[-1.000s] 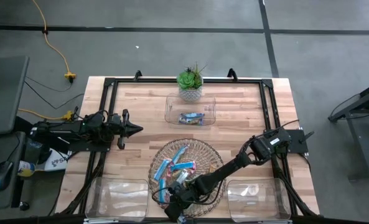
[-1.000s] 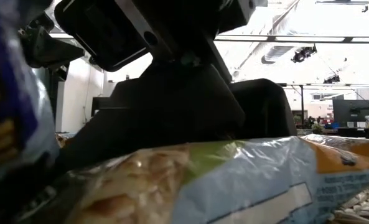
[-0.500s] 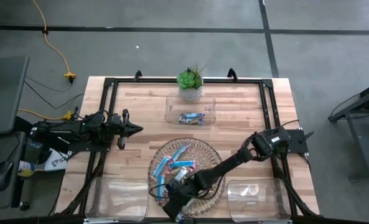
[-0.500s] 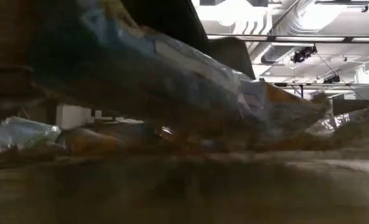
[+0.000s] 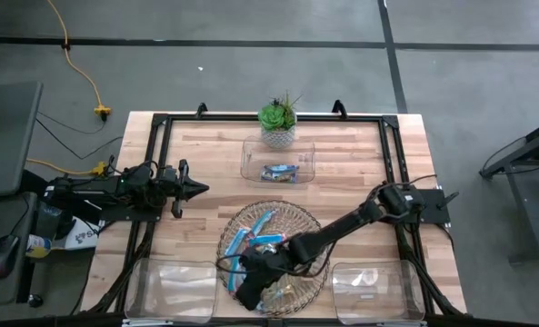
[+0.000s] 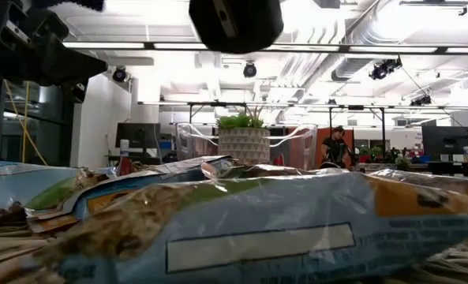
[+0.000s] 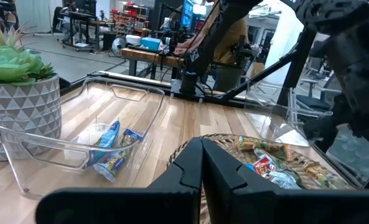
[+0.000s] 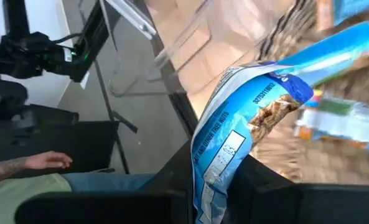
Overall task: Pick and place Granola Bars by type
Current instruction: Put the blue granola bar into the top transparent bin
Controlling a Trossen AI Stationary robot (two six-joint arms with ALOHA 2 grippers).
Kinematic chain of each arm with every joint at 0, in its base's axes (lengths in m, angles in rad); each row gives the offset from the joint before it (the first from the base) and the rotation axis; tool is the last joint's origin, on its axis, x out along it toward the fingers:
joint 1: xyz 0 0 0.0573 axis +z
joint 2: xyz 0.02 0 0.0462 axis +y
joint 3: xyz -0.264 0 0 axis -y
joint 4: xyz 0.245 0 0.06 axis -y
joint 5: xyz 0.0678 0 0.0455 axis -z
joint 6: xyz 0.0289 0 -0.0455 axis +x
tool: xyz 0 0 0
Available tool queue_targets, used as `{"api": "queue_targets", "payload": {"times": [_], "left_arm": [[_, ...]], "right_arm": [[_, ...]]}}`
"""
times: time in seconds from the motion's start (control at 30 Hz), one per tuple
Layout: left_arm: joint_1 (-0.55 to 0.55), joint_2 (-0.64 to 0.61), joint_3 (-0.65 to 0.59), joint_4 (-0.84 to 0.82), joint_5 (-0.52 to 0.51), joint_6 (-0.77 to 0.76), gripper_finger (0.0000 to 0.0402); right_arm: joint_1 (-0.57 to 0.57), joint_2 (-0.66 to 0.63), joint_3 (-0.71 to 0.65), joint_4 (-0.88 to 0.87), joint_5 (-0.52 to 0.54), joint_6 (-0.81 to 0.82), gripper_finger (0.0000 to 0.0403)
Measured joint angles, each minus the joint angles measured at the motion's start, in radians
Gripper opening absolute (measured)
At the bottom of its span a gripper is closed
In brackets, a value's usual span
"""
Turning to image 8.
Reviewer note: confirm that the clear plastic bin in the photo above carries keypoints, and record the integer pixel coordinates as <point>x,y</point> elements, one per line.
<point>140,25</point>

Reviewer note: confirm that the blue red-ended granola bar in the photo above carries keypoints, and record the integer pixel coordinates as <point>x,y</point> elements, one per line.
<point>336,49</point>

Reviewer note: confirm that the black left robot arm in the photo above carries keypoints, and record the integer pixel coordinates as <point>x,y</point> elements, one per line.
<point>25,53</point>

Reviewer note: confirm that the person's forearm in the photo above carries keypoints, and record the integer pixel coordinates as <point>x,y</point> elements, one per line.
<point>7,169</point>

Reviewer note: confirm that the person's hand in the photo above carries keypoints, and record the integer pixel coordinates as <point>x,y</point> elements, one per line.
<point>47,160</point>

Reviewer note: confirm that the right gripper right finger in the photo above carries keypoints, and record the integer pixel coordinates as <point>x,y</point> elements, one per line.
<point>296,205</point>

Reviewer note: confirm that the blue orange-ended granola bar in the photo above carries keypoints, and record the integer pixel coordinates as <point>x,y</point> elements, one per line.
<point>358,9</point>

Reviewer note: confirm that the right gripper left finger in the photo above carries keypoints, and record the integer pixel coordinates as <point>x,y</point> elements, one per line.
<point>109,208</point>

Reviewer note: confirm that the light blue raisin granola bar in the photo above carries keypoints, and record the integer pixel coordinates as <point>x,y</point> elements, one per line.
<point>227,149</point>

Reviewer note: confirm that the dark side desk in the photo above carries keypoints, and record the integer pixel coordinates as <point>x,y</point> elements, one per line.
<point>87,146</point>

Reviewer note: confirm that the round woven wicker basket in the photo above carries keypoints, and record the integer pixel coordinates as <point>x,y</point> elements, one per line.
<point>327,165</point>

